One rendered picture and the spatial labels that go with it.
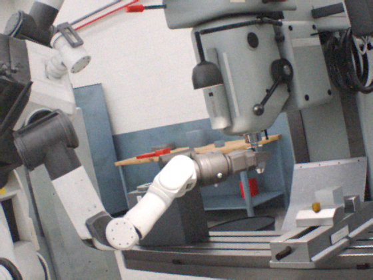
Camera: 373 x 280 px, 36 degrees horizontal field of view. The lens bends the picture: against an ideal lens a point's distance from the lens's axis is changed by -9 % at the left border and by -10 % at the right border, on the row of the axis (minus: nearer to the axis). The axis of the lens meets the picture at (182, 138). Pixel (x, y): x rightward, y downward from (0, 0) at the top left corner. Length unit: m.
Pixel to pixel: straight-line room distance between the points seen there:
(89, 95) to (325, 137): 7.20
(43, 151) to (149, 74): 7.07
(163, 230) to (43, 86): 0.69
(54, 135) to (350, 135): 0.96
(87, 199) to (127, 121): 7.57
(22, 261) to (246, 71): 0.86
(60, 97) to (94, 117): 7.46
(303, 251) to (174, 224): 0.64
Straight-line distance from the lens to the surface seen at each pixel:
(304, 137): 2.04
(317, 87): 1.77
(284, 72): 1.63
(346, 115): 1.93
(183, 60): 7.93
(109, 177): 9.05
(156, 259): 1.98
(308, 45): 1.77
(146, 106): 8.59
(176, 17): 1.66
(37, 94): 1.51
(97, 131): 9.00
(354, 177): 1.92
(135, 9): 1.61
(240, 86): 1.58
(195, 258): 1.81
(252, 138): 1.67
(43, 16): 1.76
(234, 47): 1.58
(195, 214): 1.96
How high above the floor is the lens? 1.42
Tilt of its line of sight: 3 degrees down
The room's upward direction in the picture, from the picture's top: 12 degrees counter-clockwise
